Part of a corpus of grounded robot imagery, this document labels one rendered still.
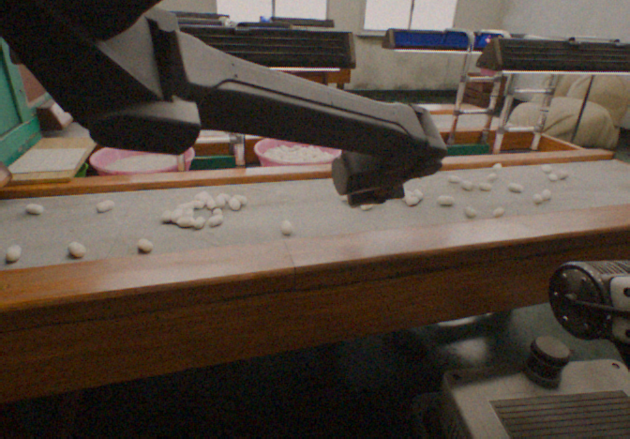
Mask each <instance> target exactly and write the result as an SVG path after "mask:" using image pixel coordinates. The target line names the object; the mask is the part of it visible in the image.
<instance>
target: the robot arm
mask: <svg viewBox="0 0 630 439"><path fill-rule="evenodd" d="M161 1H163V0H0V37H1V38H2V39H3V40H4V41H5V43H6V44H7V45H8V46H9V48H10V49H11V50H12V51H13V52H14V53H15V54H16V55H17V56H18V57H19V59H20V60H21V61H22V62H23V64H24V65H25V66H26V67H27V68H28V70H29V71H30V72H31V73H32V74H33V76H34V77H35V78H36V79H37V81H38V82H39V83H40V84H41V85H42V87H43V88H44V89H45V90H46V91H47V93H48V94H49V95H50V96H51V97H52V99H53V100H54V101H55V102H56V104H57V105H58V106H59V107H60V108H61V110H62V111H63V112H64V113H65V114H66V113H69V114H70V115H71V117H72V118H73V119H74V120H75V121H76V122H77V123H78V124H79V125H80V126H81V127H83V128H84V129H87V130H88V131H89V136H90V138H91V139H92V140H93V141H94V143H95V144H99V145H101V146H104V147H107V148H111V149H120V150H129V151H138V152H147V153H157V154H165V155H175V156H181V155H183V154H184V153H185V152H187V151H188V150H189V149H190V147H192V146H193V145H194V144H195V143H196V141H197V140H198V138H199V136H200V133H201V130H212V131H224V132H231V133H237V134H243V135H249V136H255V137H261V138H266V139H273V140H279V141H284V142H290V143H297V144H307V145H314V146H319V147H325V148H331V149H337V150H343V151H348V152H345V153H344V154H342V155H341V156H340V157H338V158H334V159H333V161H332V167H331V173H332V179H333V183H334V186H335V189H336V191H337V193H338V194H339V195H340V196H344V195H347V199H348V204H349V205H371V204H383V203H385V202H386V200H396V199H399V200H401V199H403V198H404V197H405V191H404V186H403V184H405V183H406V182H408V181H409V180H411V179H415V178H421V177H426V176H429V175H434V174H436V173H437V172H438V171H439V170H440V169H441V168H442V166H443V159H444V158H445V157H446V156H447V155H448V150H447V148H446V146H445V144H444V142H443V139H442V136H441V134H440V132H439V131H438V129H437V127H436V125H435V123H434V121H433V119H432V116H431V114H430V112H429V110H428V109H427V108H424V107H421V106H419V105H416V104H413V103H410V104H409V105H404V104H401V103H397V102H396V103H383V102H379V101H375V100H372V99H368V98H363V97H360V96H357V95H354V94H351V93H348V92H345V91H341V90H338V89H336V88H333V87H329V86H326V85H323V84H320V83H314V82H312V81H309V80H306V79H302V78H299V77H296V76H293V75H290V74H287V73H284V72H281V71H277V70H274V69H271V68H267V67H263V66H260V65H257V64H254V63H250V62H248V61H245V60H242V59H239V58H236V57H234V56H231V55H228V54H226V53H223V52H221V51H218V50H216V49H214V48H211V47H209V46H207V45H205V44H204V43H203V42H201V41H200V40H198V39H197V38H195V37H193V36H191V35H188V34H185V33H182V32H180V31H179V27H178V22H177V19H176V15H175V14H174V13H171V12H169V11H167V10H164V9H161V8H156V7H155V5H157V4H158V3H160V2H161Z"/></svg>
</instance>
